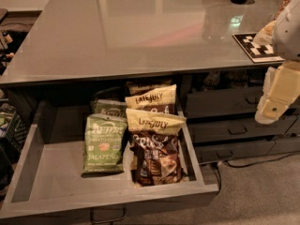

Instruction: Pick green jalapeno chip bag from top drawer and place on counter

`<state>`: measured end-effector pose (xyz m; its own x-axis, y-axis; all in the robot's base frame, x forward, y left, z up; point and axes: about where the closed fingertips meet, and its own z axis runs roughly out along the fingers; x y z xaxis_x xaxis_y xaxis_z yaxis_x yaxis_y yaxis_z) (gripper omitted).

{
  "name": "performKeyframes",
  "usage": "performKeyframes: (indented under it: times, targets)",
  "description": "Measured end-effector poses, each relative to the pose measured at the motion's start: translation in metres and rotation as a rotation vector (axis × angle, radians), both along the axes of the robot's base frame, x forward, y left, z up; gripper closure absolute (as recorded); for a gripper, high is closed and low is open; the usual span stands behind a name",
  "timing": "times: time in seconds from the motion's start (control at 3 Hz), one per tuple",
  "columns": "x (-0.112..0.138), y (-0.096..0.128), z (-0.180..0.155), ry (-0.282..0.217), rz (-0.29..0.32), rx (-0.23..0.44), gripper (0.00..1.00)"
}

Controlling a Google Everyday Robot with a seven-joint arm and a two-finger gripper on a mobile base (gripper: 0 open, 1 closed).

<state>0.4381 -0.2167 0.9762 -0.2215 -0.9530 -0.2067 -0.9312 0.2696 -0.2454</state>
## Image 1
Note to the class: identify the front brown Late July bag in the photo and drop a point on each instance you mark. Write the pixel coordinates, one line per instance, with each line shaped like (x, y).
(154, 141)

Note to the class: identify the black white fiducial marker tile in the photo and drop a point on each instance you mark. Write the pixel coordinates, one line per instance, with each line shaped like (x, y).
(257, 53)

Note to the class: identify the grey cabinet drawer middle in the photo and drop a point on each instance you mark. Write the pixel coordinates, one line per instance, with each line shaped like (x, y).
(237, 129)

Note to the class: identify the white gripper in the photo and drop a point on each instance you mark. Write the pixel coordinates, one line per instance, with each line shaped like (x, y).
(288, 32)

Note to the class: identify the green jalapeno chip bag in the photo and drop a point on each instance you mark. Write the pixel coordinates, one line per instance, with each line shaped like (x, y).
(103, 144)

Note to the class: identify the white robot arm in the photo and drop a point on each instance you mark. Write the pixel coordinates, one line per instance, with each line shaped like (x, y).
(286, 36)

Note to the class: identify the black drawer handle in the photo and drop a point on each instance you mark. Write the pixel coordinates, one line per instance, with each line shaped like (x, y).
(106, 216)

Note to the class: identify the grey cabinet drawer upper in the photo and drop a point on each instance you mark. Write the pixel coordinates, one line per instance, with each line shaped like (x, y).
(223, 102)

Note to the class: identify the grey cabinet drawer lower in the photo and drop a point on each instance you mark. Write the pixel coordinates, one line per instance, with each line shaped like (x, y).
(229, 151)

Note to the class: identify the black crate at left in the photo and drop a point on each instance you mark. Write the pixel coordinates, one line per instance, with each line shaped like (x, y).
(13, 130)

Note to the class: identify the middle brown Late July bag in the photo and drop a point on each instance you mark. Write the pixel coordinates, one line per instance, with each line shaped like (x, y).
(159, 100)

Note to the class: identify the grey cabinet drawer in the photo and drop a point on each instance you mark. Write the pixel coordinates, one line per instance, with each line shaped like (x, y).
(237, 129)
(223, 102)
(229, 151)

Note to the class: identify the open grey top drawer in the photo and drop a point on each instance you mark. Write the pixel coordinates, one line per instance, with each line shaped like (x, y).
(49, 175)

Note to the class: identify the rear brown chip bag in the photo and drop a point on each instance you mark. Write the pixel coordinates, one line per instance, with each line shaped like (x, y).
(139, 86)

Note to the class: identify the brown late july bag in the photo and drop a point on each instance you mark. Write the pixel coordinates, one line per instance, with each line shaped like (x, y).
(154, 141)
(159, 100)

